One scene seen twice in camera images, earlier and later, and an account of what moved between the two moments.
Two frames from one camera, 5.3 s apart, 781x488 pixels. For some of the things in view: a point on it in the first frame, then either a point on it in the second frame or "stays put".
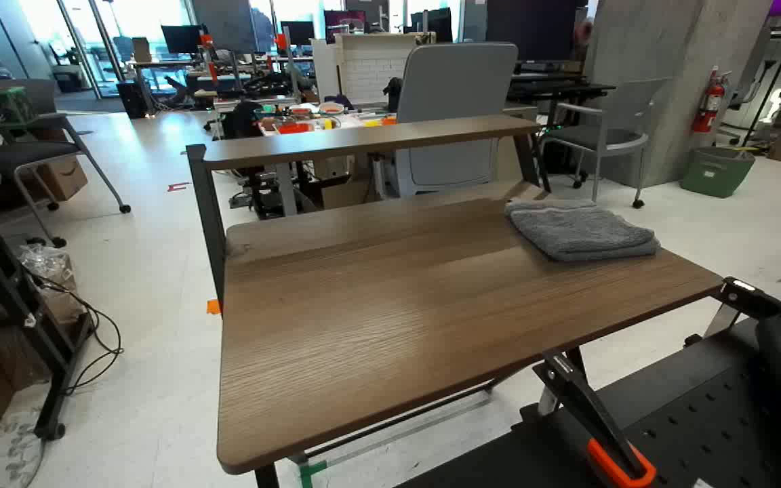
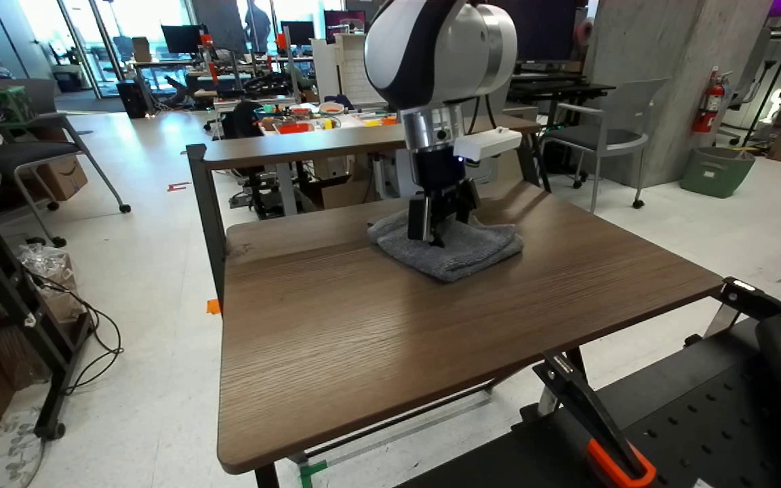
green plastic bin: (717, 172) stays put
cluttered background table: (302, 115) stays put
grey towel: (574, 230) to (469, 248)
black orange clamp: (570, 390) stays put
